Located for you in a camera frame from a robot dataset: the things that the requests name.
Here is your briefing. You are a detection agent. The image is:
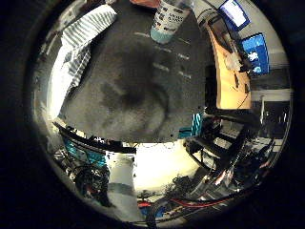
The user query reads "small blue screen monitor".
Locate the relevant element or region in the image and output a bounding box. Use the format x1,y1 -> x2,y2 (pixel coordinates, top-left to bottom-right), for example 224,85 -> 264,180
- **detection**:
218,0 -> 251,31

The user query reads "large blue screen monitor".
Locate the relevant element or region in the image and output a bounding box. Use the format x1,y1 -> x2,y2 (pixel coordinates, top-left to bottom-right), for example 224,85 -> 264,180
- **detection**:
241,32 -> 271,76

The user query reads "white grey striped cloth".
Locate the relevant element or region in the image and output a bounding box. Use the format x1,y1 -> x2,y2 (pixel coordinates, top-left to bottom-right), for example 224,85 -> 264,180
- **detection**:
48,4 -> 118,119

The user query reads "black laptop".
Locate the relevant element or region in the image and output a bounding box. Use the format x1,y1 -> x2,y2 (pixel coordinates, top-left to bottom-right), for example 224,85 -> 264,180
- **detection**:
209,18 -> 236,54

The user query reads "red cable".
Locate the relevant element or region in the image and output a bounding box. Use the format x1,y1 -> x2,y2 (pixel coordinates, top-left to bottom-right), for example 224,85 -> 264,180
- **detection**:
171,198 -> 225,209

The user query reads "orange brown wooden board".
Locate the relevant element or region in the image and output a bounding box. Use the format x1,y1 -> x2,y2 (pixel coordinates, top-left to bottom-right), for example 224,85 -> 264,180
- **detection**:
129,0 -> 162,10

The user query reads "dark grey work table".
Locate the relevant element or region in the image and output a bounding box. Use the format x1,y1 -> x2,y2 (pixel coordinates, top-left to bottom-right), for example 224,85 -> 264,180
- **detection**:
58,0 -> 217,143

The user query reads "light wooden desk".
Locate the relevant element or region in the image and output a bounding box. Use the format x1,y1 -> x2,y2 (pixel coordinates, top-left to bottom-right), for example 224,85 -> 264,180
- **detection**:
205,24 -> 253,111

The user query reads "spray bottle with printed label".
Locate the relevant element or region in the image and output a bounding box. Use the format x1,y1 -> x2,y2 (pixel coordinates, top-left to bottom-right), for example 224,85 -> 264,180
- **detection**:
150,0 -> 193,45

